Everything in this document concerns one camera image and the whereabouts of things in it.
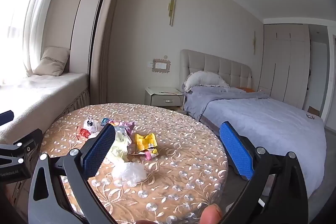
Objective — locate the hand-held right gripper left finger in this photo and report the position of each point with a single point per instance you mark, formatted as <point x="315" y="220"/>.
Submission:
<point x="99" y="150"/>

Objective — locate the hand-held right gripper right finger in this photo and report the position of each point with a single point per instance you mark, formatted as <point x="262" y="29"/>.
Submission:
<point x="236" y="150"/>

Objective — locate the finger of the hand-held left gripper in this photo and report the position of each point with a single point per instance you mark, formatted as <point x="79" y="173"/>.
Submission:
<point x="6" y="117"/>
<point x="32" y="144"/>

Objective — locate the pale yellow wrapper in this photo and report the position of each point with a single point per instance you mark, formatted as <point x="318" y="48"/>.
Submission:
<point x="119" y="146"/>

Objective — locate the white translucent plastic bag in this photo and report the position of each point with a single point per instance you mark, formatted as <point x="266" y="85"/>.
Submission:
<point x="128" y="172"/>

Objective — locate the yellow snack wrapper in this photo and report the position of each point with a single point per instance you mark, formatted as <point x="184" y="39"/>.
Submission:
<point x="143" y="141"/>

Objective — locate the pink fruit print wrapper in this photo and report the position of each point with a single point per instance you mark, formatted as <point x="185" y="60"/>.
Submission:
<point x="151" y="153"/>

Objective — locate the person's right hand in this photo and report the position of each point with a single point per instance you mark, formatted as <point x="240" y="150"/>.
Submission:
<point x="210" y="214"/>

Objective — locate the red orange wrapper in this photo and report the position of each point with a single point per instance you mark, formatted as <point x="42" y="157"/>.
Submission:
<point x="84" y="132"/>

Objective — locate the white brown snack wrapper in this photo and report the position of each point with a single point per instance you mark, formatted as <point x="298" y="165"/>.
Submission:
<point x="89" y="123"/>

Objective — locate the blue white flat packet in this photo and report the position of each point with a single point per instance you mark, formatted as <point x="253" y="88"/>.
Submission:
<point x="105" y="121"/>

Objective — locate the orange pink candy wrapper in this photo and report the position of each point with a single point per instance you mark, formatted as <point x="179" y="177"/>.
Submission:
<point x="114" y="123"/>

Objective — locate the lilac pink wrapper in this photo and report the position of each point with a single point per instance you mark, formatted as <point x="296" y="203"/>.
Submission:
<point x="128" y="126"/>

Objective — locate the beige window seat cover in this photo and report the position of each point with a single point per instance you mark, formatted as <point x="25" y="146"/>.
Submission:
<point x="39" y="98"/>

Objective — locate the grey blue duvet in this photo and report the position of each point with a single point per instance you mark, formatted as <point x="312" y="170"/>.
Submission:
<point x="262" y="119"/>

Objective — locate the embroidered beige tablecloth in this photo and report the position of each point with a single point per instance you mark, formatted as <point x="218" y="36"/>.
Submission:
<point x="183" y="161"/>

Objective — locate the orange pillow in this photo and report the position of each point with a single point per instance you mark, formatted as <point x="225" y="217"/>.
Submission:
<point x="246" y="89"/>

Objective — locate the beige cushion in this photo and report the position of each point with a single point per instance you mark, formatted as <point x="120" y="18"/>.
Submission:
<point x="52" y="61"/>

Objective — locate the white frilled pillow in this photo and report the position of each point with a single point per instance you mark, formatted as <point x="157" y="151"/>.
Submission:
<point x="204" y="79"/>

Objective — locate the beige nightstand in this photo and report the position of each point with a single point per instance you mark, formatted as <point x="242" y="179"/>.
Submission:
<point x="164" y="98"/>

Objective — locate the beige tufted headboard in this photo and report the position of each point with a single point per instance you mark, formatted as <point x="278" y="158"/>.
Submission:
<point x="223" y="66"/>

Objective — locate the brown cardboard box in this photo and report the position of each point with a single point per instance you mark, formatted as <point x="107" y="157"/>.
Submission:
<point x="313" y="110"/>

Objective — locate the beige wardrobe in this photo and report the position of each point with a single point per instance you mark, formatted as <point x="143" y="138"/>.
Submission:
<point x="286" y="66"/>

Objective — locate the white sheer curtain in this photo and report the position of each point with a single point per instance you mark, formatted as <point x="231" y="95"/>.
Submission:
<point x="39" y="3"/>

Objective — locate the scalloped wall switch frame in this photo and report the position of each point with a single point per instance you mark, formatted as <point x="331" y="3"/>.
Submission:
<point x="161" y="65"/>

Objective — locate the long gold wall lamp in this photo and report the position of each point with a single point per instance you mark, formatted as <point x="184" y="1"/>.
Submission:
<point x="172" y="8"/>

